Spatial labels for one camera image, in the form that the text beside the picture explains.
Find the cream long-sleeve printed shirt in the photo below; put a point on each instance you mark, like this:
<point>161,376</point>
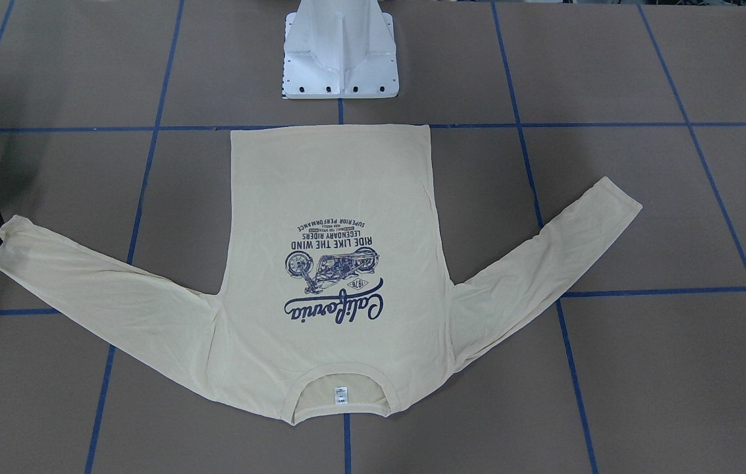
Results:
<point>336,296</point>

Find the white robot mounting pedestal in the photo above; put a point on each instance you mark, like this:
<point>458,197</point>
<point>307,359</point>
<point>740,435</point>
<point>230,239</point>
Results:
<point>339,50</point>

